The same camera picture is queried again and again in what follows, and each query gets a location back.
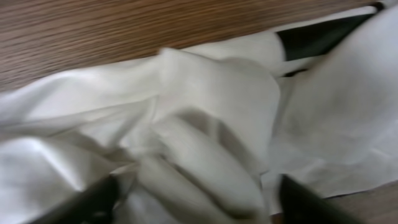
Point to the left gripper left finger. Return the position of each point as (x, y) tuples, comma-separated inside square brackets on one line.
[(93, 206)]

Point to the white t-shirt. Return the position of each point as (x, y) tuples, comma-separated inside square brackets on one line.
[(201, 135)]

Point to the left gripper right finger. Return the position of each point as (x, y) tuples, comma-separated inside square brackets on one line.
[(302, 206)]

